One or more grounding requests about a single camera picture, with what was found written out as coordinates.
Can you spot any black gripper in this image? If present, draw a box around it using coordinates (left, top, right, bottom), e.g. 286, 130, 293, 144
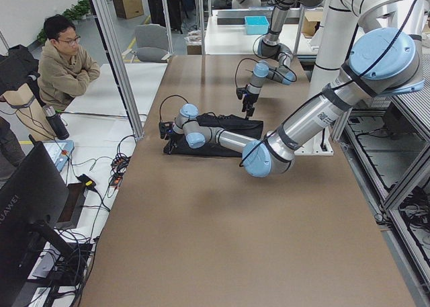
159, 121, 178, 152
241, 92, 257, 120

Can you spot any black graphic t-shirt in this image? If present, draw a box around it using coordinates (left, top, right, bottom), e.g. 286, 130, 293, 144
163, 112, 263, 157

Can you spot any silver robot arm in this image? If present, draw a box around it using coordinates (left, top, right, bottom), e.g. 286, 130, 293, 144
159, 0, 429, 177
236, 0, 323, 119

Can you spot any power strip with red switches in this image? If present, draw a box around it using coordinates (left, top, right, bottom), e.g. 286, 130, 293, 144
109, 153, 131, 189

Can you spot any grey office chair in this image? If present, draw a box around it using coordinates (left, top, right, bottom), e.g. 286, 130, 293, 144
135, 24, 171, 63

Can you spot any teach pendant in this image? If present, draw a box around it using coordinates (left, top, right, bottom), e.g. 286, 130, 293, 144
43, 140, 75, 172

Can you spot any black water bottle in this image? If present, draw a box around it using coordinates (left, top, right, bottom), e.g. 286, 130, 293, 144
42, 105, 69, 140

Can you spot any man in beige hoodie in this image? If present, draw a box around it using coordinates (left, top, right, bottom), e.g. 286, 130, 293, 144
38, 14, 100, 112

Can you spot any black huawei monitor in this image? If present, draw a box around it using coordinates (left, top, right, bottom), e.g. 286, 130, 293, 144
1, 142, 73, 306

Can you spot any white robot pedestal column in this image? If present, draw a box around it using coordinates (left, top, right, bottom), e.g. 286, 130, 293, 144
284, 0, 370, 155

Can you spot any aluminium frame post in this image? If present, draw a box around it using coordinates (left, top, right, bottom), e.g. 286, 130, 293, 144
89, 0, 144, 140

